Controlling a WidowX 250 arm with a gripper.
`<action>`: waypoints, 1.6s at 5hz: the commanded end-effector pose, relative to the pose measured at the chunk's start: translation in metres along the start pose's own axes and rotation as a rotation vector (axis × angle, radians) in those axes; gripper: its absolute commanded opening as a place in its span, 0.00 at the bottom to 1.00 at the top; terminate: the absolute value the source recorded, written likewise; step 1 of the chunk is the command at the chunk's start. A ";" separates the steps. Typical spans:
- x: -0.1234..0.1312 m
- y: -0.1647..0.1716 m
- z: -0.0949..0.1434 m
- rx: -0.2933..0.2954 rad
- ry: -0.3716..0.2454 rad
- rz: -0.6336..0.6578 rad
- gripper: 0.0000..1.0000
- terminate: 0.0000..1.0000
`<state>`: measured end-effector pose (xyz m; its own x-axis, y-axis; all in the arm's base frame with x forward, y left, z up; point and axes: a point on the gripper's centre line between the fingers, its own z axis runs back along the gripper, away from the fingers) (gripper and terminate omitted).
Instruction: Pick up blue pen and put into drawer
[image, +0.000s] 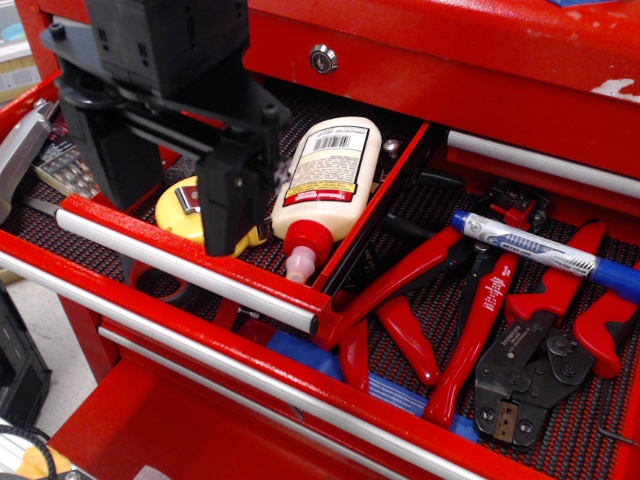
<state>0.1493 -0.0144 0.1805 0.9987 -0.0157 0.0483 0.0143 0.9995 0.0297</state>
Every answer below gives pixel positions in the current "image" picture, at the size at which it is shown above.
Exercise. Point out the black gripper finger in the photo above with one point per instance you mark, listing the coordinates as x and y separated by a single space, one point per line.
235 181

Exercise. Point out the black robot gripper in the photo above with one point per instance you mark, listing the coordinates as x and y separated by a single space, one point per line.
177 55

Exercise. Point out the blue dry erase marker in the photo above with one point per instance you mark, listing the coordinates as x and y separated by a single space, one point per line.
622 279

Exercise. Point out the red wide lower drawer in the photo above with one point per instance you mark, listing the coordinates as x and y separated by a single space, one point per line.
203 391

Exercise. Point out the yellow tape measure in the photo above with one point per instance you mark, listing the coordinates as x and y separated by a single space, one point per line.
178 211

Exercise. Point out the drill bit set case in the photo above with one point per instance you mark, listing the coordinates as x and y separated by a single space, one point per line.
61 165

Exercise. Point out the white glue bottle red cap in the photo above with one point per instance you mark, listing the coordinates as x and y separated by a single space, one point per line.
330 180

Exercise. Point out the silver metal tool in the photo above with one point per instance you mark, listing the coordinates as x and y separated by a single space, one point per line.
21 146

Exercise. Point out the silver cabinet lock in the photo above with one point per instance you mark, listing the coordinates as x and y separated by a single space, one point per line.
323 60

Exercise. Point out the red tool chest cabinet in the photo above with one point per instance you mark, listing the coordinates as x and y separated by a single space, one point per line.
477 91

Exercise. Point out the black box on floor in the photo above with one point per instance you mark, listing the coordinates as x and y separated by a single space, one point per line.
25 377

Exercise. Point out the red handled pliers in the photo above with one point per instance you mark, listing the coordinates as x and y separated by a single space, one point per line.
404 329

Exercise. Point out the red handled wire stripper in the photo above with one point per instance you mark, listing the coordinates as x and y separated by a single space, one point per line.
455 285

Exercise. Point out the red handled crimping tool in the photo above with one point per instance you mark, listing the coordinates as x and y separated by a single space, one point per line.
560 331

